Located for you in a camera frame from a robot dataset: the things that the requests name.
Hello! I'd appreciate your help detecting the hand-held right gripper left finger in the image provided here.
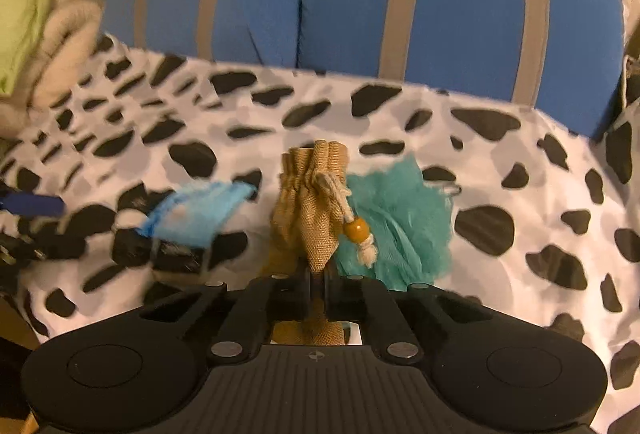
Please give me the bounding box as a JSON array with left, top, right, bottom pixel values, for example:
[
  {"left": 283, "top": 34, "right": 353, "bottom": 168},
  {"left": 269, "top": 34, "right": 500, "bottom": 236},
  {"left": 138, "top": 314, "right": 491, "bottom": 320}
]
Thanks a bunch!
[{"left": 141, "top": 272, "right": 315, "bottom": 362}]

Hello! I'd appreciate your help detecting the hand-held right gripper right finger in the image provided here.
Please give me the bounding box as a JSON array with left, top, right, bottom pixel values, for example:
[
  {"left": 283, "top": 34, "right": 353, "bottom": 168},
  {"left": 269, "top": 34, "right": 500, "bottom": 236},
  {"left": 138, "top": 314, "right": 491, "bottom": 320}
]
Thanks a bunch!
[{"left": 321, "top": 273, "right": 483, "bottom": 362}]

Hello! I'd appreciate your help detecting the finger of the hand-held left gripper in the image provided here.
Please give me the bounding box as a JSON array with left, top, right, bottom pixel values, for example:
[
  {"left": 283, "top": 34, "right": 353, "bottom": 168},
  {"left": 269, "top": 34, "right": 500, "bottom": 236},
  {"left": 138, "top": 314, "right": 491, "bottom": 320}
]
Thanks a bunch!
[
  {"left": 0, "top": 231, "right": 86, "bottom": 265},
  {"left": 0, "top": 191, "right": 68, "bottom": 219}
]

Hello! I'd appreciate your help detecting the burlap drawstring pouch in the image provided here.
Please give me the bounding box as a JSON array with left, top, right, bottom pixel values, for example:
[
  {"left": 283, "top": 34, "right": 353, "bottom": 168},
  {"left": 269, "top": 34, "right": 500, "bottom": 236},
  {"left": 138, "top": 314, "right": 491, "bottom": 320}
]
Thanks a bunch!
[{"left": 270, "top": 140, "right": 377, "bottom": 347}]

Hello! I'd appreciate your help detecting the teal mesh bath loofah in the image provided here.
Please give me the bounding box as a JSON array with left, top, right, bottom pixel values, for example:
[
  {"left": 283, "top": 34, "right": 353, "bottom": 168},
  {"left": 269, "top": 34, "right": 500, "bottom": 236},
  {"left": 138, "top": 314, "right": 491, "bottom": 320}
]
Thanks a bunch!
[{"left": 332, "top": 154, "right": 456, "bottom": 293}]

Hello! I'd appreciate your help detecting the light blue cloth piece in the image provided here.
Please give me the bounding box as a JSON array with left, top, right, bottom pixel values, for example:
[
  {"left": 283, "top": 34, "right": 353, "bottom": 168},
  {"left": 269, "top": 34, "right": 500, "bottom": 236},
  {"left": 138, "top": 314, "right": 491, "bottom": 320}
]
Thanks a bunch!
[{"left": 137, "top": 180, "right": 258, "bottom": 251}]

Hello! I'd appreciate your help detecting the brown cardboard box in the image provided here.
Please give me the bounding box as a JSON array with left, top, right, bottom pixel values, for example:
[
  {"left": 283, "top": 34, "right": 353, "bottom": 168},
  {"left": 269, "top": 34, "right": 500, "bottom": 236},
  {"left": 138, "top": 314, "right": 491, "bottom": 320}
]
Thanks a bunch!
[{"left": 0, "top": 295, "right": 42, "bottom": 434}]

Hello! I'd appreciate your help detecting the beige quilted blanket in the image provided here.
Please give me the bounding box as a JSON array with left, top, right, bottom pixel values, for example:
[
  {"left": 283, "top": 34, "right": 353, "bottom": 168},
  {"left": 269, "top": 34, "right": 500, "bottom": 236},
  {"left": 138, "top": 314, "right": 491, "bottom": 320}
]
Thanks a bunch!
[{"left": 0, "top": 0, "right": 157, "bottom": 131}]

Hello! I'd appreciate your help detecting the cow print blanket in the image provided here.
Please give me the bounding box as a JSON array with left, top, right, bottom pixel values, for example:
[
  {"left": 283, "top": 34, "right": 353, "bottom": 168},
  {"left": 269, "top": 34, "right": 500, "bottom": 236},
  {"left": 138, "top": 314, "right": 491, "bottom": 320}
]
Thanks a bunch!
[{"left": 0, "top": 34, "right": 640, "bottom": 434}]

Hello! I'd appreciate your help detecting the wide blue striped cushion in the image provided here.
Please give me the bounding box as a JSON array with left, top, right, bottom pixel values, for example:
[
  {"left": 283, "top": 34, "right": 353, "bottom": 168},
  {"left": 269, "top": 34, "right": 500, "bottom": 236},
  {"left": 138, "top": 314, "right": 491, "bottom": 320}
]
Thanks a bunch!
[{"left": 297, "top": 0, "right": 626, "bottom": 143}]

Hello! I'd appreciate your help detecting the silver foil sheet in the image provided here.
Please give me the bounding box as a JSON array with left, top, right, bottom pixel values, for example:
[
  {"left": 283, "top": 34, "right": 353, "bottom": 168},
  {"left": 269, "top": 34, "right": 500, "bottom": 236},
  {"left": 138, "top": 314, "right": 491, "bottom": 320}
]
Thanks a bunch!
[{"left": 617, "top": 0, "right": 640, "bottom": 64}]

